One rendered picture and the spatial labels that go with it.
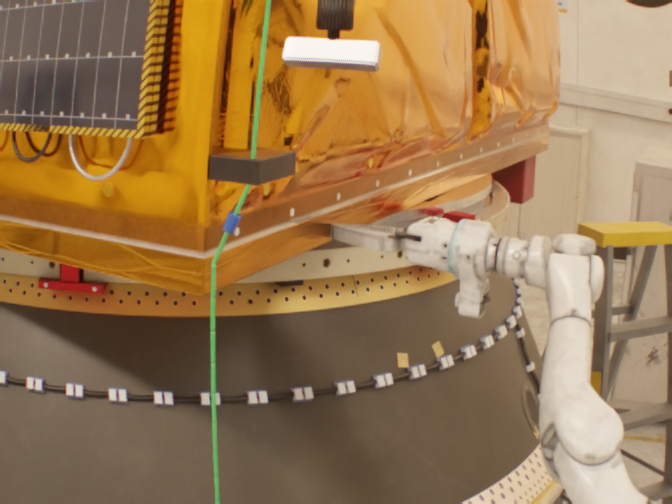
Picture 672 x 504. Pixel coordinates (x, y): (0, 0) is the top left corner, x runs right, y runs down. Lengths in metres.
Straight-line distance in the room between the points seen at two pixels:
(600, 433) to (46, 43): 0.89
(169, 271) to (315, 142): 0.27
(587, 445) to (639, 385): 4.39
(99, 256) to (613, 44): 8.23
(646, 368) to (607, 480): 4.36
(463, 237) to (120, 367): 0.59
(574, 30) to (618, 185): 1.54
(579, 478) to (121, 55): 0.77
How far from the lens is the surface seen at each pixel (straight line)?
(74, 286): 1.62
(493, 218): 2.08
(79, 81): 1.27
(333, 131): 1.43
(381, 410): 1.78
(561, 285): 1.35
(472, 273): 1.46
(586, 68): 9.36
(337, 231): 1.55
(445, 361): 1.89
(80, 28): 1.28
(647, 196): 5.33
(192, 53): 1.22
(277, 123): 1.29
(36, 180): 1.40
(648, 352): 5.52
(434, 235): 1.47
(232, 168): 1.20
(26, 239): 1.43
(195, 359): 1.66
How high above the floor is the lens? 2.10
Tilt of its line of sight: 13 degrees down
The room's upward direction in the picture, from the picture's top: 4 degrees clockwise
